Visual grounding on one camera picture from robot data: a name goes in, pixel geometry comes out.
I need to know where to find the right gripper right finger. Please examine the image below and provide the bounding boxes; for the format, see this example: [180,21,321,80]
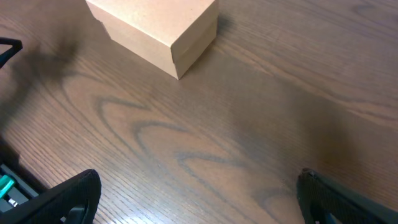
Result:
[297,168,397,224]

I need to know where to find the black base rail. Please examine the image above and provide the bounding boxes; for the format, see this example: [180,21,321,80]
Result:
[1,164,39,213]

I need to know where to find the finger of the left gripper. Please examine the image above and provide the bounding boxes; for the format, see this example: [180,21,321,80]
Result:
[0,37,23,68]

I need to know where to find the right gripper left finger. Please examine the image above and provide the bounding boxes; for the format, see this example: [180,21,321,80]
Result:
[1,169,101,224]

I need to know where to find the cardboard box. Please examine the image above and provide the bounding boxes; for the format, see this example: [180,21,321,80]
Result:
[86,0,219,80]

